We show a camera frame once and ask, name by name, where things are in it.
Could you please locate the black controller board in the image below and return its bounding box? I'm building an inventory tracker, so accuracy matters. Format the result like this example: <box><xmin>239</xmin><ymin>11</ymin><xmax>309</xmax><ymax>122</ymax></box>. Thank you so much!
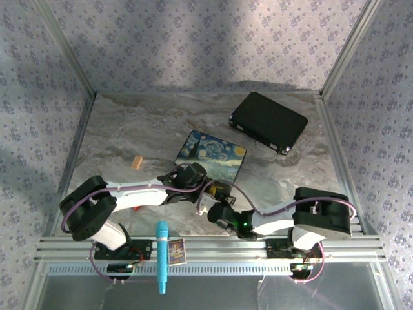
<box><xmin>106</xmin><ymin>263</ymin><xmax>134</xmax><ymax>280</ymax></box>
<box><xmin>289</xmin><ymin>262</ymin><xmax>313</xmax><ymax>279</ymax></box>

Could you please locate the small purple card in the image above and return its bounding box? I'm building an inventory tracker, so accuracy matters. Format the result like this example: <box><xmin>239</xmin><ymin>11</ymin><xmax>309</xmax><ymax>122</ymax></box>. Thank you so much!
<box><xmin>168</xmin><ymin>238</ymin><xmax>188</xmax><ymax>267</ymax></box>

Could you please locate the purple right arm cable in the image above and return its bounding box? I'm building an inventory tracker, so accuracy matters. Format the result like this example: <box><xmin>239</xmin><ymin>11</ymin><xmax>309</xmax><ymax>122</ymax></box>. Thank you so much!
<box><xmin>196</xmin><ymin>180</ymin><xmax>358</xmax><ymax>285</ymax></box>

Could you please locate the aluminium table side rail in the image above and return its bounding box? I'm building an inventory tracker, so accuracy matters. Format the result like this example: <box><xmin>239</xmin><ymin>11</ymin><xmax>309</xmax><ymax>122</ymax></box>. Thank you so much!
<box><xmin>314</xmin><ymin>91</ymin><xmax>383</xmax><ymax>240</ymax></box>
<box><xmin>50</xmin><ymin>92</ymin><xmax>98</xmax><ymax>240</ymax></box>

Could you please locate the turquoise marker pen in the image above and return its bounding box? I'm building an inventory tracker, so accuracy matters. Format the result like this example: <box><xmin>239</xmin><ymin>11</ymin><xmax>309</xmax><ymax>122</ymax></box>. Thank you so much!
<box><xmin>156</xmin><ymin>220</ymin><xmax>170</xmax><ymax>296</ymax></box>

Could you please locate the grey metal shelf panel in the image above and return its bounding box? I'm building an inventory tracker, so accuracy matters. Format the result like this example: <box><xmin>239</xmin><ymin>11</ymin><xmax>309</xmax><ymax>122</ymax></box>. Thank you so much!
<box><xmin>40</xmin><ymin>274</ymin><xmax>390</xmax><ymax>310</ymax></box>

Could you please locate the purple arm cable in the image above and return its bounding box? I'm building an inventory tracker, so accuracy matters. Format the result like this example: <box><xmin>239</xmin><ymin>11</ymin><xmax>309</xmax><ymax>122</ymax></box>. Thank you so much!
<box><xmin>60</xmin><ymin>162</ymin><xmax>209</xmax><ymax>285</ymax></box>
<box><xmin>196</xmin><ymin>180</ymin><xmax>358</xmax><ymax>285</ymax></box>

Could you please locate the slotted grey cable duct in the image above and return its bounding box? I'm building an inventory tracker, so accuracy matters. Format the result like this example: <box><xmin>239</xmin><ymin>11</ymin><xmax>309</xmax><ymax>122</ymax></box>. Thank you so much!
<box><xmin>47</xmin><ymin>262</ymin><xmax>379</xmax><ymax>277</ymax></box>

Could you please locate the starry night painted box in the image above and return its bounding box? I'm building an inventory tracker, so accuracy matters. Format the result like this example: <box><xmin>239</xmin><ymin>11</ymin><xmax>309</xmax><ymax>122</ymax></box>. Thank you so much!
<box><xmin>174</xmin><ymin>129</ymin><xmax>248</xmax><ymax>192</ymax></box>

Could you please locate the black hard case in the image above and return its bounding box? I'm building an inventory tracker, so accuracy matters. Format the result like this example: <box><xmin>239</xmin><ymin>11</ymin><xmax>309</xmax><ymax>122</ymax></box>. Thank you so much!
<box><xmin>227</xmin><ymin>91</ymin><xmax>309</xmax><ymax>158</ymax></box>

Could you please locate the long aluminium mounting rail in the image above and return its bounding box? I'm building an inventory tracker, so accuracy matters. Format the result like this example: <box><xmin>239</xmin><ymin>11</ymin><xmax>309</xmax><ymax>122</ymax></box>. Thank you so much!
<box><xmin>34</xmin><ymin>236</ymin><xmax>387</xmax><ymax>263</ymax></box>

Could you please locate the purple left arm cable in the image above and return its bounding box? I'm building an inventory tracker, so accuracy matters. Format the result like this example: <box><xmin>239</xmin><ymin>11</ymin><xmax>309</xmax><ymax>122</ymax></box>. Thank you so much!
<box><xmin>60</xmin><ymin>162</ymin><xmax>209</xmax><ymax>285</ymax></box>

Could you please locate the aluminium frame post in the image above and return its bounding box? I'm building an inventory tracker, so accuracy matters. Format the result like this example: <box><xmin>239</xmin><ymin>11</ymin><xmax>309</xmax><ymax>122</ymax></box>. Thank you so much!
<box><xmin>321</xmin><ymin>0</ymin><xmax>387</xmax><ymax>96</ymax></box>
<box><xmin>32</xmin><ymin>0</ymin><xmax>97</xmax><ymax>96</ymax></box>

